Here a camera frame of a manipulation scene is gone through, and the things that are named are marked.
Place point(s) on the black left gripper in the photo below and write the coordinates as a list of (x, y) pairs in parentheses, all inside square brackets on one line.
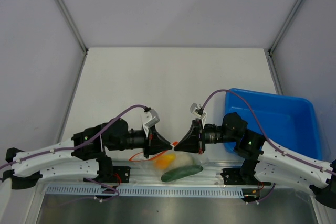
[(155, 143)]

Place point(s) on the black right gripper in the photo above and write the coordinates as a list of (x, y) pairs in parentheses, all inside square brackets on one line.
[(191, 142)]

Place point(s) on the yellow toy lemon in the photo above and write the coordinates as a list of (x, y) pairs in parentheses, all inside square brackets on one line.
[(164, 161)]

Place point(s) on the white toy cauliflower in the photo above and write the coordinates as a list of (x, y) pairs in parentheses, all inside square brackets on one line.
[(182, 160)]

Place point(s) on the clear orange zip top bag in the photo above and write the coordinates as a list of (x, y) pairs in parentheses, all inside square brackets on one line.
[(144, 170)]

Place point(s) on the green toy cucumber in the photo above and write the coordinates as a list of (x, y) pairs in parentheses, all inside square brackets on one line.
[(182, 172)]

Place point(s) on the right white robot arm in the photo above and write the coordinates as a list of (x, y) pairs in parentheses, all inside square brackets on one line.
[(264, 160)]

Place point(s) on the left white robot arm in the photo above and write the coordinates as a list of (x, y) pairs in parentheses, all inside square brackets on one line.
[(83, 156)]

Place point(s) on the blue plastic bin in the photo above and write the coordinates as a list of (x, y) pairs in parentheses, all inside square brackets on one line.
[(289, 121)]

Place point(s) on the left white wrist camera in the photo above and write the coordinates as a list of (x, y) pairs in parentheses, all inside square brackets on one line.
[(149, 118)]

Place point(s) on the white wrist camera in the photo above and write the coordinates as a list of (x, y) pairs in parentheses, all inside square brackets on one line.
[(149, 118), (199, 112)]

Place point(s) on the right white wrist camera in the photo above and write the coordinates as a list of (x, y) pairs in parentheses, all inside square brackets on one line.
[(199, 112)]

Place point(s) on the aluminium mounting rail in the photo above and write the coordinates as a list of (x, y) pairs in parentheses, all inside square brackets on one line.
[(209, 176)]

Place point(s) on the left black base bracket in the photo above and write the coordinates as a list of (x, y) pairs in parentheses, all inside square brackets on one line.
[(121, 174)]

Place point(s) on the black base bracket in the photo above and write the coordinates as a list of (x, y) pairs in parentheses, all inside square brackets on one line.
[(232, 176), (121, 174)]

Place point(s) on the right black base bracket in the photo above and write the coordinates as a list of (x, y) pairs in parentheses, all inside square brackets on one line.
[(232, 176)]

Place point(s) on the white slotted cable duct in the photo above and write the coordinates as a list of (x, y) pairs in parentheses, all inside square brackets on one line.
[(147, 191)]

